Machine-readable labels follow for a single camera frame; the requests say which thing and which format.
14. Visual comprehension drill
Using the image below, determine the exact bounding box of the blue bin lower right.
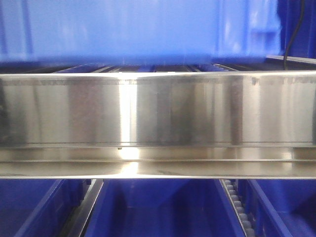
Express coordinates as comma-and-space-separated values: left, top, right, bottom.
237, 180, 316, 237

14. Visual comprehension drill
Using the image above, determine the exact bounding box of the blue upper right bin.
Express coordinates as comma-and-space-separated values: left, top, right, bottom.
277, 0, 316, 58

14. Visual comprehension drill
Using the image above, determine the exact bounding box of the white roller track lower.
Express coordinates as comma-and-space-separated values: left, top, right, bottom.
220, 179, 255, 237

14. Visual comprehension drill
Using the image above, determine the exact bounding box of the blue bin lower middle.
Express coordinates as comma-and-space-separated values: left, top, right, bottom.
85, 179, 244, 237

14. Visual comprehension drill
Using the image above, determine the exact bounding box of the large blue plastic bin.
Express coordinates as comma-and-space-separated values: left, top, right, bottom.
0, 0, 281, 65

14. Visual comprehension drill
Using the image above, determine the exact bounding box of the black cable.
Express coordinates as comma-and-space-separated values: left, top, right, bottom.
282, 0, 305, 70

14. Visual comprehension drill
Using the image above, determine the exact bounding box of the stainless steel shelf rail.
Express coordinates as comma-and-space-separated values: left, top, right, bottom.
0, 71, 316, 179

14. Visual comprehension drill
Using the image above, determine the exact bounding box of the blue bin lower left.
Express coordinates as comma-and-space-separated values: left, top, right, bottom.
0, 179, 91, 237

